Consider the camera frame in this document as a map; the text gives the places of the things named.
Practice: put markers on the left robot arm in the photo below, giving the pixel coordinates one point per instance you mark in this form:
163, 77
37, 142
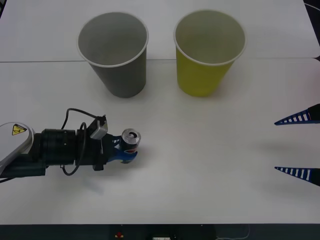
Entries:
55, 147

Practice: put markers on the blue drink can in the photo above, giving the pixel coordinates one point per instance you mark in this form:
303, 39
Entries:
130, 143

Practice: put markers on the red push button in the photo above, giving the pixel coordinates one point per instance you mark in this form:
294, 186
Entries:
119, 235

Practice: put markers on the yellow-green plastic bin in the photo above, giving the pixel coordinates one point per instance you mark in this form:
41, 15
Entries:
197, 75

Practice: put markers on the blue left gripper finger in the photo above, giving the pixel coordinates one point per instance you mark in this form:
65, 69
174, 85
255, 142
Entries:
116, 141
126, 157

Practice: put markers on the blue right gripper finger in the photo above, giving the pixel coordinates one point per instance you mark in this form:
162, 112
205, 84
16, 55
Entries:
306, 174
303, 116

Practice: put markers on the grey plastic bin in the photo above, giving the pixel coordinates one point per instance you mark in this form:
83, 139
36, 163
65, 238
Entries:
120, 80

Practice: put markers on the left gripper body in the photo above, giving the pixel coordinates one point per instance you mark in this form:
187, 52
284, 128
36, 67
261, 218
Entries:
93, 155

